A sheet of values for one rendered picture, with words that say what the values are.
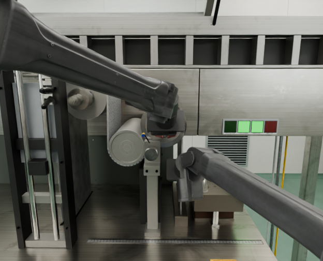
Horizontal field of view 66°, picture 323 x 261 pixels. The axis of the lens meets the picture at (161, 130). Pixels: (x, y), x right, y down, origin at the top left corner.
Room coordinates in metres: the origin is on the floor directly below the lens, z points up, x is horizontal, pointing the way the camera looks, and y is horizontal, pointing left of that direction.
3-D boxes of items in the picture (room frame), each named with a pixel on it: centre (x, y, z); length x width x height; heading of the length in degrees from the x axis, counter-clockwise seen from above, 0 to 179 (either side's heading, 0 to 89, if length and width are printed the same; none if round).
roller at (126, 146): (0.90, 0.11, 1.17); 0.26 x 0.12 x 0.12; 179
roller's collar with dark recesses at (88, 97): (0.76, 0.24, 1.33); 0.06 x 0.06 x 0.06; 89
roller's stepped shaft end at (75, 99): (0.70, 0.24, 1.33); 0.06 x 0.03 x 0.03; 179
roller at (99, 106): (0.91, 0.24, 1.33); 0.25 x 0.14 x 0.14; 179
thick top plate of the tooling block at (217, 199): (0.94, -0.19, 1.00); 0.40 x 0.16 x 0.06; 179
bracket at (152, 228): (0.74, 0.03, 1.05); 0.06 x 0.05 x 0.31; 179
